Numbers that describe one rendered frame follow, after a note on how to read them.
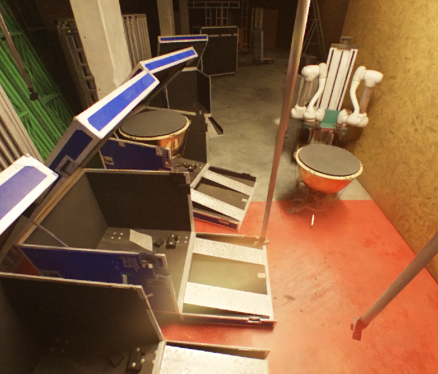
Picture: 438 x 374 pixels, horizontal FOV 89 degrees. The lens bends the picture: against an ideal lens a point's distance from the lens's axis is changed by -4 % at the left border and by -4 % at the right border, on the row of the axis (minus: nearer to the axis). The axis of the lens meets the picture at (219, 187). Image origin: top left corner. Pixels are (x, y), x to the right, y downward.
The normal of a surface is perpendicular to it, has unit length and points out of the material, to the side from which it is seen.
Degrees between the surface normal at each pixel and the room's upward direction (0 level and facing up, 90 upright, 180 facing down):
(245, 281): 2
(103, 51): 90
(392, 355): 0
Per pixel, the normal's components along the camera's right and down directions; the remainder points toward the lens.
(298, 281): 0.00, -0.79
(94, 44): 0.01, 0.62
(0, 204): 0.72, -0.51
